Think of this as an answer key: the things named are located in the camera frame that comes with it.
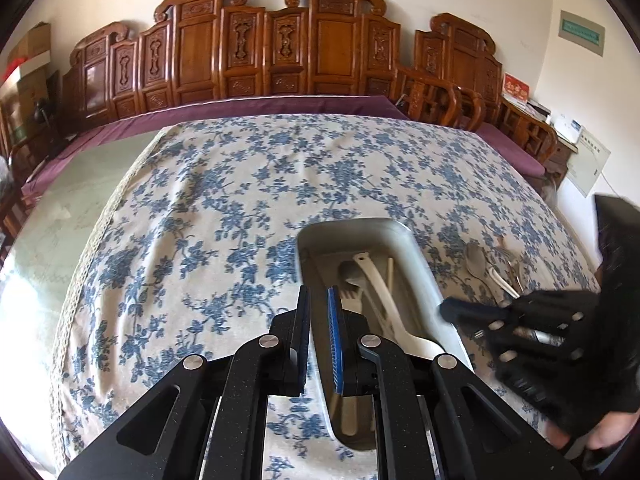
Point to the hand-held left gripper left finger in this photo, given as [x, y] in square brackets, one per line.
[302, 330]

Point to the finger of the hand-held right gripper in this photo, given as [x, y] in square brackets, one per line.
[475, 311]
[530, 380]

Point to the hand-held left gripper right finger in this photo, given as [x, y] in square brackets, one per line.
[336, 340]

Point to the rectangular metal tray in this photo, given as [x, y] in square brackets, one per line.
[430, 285]

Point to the metal fork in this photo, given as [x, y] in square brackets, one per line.
[512, 265]

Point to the white plastic spoon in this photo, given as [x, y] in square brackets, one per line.
[385, 305]

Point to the wooden chopstick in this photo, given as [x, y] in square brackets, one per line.
[388, 295]

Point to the person's right hand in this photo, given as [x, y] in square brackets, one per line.
[612, 432]

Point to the blue floral tablecloth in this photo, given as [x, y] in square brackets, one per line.
[200, 240]

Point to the purple armchair cushion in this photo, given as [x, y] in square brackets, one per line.
[510, 152]

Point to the red card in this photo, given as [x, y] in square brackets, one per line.
[516, 90]

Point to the carved wooden armchair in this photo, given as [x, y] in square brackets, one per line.
[470, 70]

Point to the carved wooden sofa bench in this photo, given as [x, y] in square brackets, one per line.
[200, 55]

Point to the black desk lamp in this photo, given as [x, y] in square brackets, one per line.
[42, 110]

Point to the brown cardboard box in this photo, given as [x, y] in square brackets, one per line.
[35, 40]

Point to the white wall panel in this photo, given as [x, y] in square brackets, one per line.
[590, 162]

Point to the green wall box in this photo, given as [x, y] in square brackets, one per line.
[581, 34]

